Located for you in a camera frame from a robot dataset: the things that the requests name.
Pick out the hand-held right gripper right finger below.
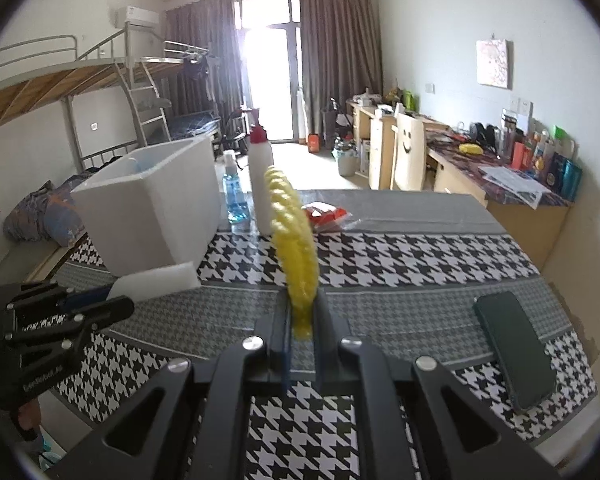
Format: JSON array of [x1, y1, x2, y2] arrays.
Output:
[[314, 290, 563, 480]]

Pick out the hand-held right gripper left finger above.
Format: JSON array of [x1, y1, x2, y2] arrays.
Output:
[[45, 291, 293, 480]]

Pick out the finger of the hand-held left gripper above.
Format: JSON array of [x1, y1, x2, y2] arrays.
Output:
[[5, 282, 115, 318], [4, 296, 135, 350]]

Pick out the white sponge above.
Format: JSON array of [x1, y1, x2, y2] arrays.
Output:
[[111, 260, 201, 303]]

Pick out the white foam box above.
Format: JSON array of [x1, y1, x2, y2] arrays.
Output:
[[71, 135, 222, 277]]

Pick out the blue plaid quilt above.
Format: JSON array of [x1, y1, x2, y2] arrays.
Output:
[[45, 172, 93, 248]]

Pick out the grey cloth bundle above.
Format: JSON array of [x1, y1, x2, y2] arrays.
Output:
[[2, 180, 56, 243]]

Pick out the houndstooth tablecloth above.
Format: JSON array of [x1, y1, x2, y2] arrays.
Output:
[[45, 189, 598, 480]]

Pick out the red snack packet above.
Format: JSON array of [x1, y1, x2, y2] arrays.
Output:
[[302, 201, 353, 231]]

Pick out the blue spray bottle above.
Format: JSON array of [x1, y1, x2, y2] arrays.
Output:
[[221, 149, 251, 224]]

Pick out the white bottle with red cap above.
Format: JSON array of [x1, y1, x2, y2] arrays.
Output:
[[248, 122, 275, 235]]

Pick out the dark green phone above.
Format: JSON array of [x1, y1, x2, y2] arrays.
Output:
[[472, 290, 557, 413]]

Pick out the white trash bin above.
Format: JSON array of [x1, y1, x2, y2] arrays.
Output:
[[336, 150, 361, 177]]

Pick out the blue plaid bedding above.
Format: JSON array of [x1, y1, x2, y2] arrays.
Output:
[[167, 112, 218, 141]]

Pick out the wooden desk with drawers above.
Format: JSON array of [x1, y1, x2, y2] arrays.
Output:
[[347, 97, 451, 191]]

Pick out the wooden smiley chair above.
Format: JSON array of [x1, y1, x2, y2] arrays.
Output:
[[390, 111, 427, 192]]

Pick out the large grey metal bunk bed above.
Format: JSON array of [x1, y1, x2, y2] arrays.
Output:
[[0, 30, 173, 281]]

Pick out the wooden desk with dark cover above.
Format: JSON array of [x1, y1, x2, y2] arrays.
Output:
[[427, 135, 576, 271]]

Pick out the black metal cart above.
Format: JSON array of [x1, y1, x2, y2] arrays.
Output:
[[321, 99, 353, 136]]

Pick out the dark hanging clothes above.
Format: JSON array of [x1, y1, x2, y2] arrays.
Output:
[[180, 55, 211, 101]]

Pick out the white papers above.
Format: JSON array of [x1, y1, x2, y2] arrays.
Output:
[[480, 164, 551, 208]]

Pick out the small grey metal bunk bed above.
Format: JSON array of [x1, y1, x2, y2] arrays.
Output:
[[130, 40, 221, 148]]

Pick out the brown curtain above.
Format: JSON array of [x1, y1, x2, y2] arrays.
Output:
[[298, 0, 385, 143], [162, 0, 246, 121]]

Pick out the glass balcony door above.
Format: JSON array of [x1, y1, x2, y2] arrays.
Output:
[[234, 0, 303, 143]]

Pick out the row of toiletry bottles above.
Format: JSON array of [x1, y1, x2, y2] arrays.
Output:
[[500, 107, 583, 201]]

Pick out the white air conditioner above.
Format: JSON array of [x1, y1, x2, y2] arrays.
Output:
[[115, 6, 159, 27]]

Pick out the pink cartoon wall picture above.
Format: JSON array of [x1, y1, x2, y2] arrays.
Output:
[[476, 37, 511, 90]]

